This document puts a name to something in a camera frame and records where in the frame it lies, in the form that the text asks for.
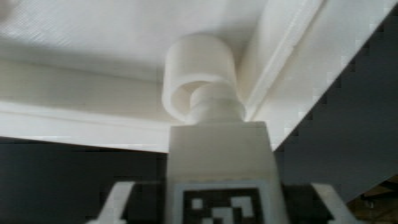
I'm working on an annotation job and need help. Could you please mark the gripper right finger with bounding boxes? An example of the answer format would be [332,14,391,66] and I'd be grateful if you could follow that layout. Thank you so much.
[277,181,366,224]

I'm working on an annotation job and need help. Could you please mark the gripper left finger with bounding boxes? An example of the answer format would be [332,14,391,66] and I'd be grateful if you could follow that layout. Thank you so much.
[85,180,167,224]

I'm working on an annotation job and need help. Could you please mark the white leg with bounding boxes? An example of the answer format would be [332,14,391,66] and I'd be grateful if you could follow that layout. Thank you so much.
[165,83,289,224]

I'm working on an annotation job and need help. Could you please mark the white square tabletop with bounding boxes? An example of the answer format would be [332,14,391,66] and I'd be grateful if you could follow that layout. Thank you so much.
[0,0,398,152]

